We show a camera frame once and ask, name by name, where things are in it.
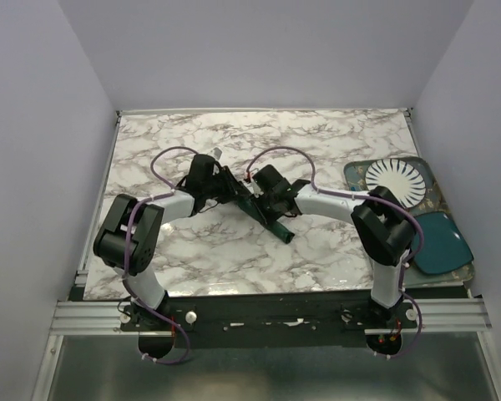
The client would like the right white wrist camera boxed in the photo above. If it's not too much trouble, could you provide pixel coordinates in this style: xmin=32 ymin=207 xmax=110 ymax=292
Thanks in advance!
xmin=243 ymin=171 xmax=263 ymax=197

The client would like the green patterned serving tray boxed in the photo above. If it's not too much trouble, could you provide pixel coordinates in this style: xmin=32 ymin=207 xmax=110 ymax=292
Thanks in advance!
xmin=343 ymin=156 xmax=474 ymax=287

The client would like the white blue striped plate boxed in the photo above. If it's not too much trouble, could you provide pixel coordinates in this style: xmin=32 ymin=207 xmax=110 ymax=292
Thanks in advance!
xmin=364 ymin=159 xmax=427 ymax=209

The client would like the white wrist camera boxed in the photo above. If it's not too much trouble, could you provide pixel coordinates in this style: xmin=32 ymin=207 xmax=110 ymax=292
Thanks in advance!
xmin=243 ymin=171 xmax=263 ymax=197
xmin=209 ymin=147 xmax=222 ymax=161

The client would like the dark green cloth napkin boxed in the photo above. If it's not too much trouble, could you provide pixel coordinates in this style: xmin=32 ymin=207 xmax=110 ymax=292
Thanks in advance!
xmin=235 ymin=195 xmax=295 ymax=244

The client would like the teal oval dish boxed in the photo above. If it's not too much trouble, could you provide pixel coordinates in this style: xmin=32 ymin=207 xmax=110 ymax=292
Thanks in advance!
xmin=413 ymin=211 xmax=474 ymax=276

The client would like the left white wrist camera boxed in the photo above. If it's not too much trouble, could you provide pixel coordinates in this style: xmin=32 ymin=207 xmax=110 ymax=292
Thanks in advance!
xmin=209 ymin=147 xmax=222 ymax=161

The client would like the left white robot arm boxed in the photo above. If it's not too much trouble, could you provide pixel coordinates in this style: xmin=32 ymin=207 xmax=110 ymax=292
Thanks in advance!
xmin=93 ymin=154 xmax=251 ymax=330

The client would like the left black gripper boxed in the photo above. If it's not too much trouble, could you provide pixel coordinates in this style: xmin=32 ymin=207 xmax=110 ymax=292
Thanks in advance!
xmin=203 ymin=165 xmax=249 ymax=205

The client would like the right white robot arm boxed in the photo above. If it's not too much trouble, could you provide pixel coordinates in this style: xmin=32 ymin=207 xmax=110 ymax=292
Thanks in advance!
xmin=245 ymin=165 xmax=421 ymax=327

